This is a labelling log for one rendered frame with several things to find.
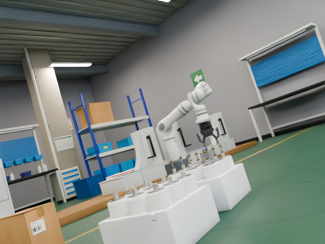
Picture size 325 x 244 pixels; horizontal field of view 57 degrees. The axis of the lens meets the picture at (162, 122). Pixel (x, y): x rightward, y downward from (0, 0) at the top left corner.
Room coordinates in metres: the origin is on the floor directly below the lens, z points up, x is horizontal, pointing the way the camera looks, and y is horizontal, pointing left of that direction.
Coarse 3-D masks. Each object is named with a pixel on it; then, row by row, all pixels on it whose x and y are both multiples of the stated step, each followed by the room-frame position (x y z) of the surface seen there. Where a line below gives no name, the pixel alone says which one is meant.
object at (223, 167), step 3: (222, 159) 1.81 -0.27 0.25; (216, 162) 1.79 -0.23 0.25; (219, 162) 1.79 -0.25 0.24; (222, 162) 1.80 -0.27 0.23; (225, 162) 1.83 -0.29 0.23; (219, 165) 1.79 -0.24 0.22; (222, 165) 1.79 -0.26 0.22; (225, 165) 1.81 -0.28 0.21; (219, 168) 1.79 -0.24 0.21; (222, 168) 1.79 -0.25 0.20; (225, 168) 1.80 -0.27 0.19; (222, 171) 1.79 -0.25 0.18; (225, 171) 1.80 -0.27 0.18
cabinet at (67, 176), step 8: (72, 168) 6.88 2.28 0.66; (56, 176) 6.78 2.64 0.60; (64, 176) 6.72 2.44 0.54; (72, 176) 6.82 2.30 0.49; (80, 176) 6.99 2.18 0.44; (56, 184) 6.86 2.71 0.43; (64, 184) 6.67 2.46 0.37; (72, 184) 6.81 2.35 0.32; (56, 192) 6.93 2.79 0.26; (64, 192) 6.66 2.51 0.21; (72, 192) 6.75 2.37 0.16; (56, 200) 7.00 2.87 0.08
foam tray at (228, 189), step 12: (240, 168) 1.91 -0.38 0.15; (204, 180) 1.69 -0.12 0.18; (216, 180) 1.65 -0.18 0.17; (228, 180) 1.71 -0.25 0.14; (240, 180) 1.86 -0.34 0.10; (216, 192) 1.66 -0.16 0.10; (228, 192) 1.67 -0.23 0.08; (240, 192) 1.80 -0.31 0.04; (216, 204) 1.67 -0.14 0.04; (228, 204) 1.63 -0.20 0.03
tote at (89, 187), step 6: (102, 174) 6.21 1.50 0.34; (84, 180) 5.94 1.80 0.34; (90, 180) 5.98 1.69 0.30; (96, 180) 6.08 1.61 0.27; (102, 180) 6.19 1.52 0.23; (78, 186) 6.11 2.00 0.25; (84, 186) 5.99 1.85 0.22; (90, 186) 5.95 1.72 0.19; (96, 186) 6.05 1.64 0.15; (78, 192) 6.15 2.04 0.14; (84, 192) 6.03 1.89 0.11; (90, 192) 5.93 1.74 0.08; (96, 192) 6.03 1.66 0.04; (78, 198) 6.19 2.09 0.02
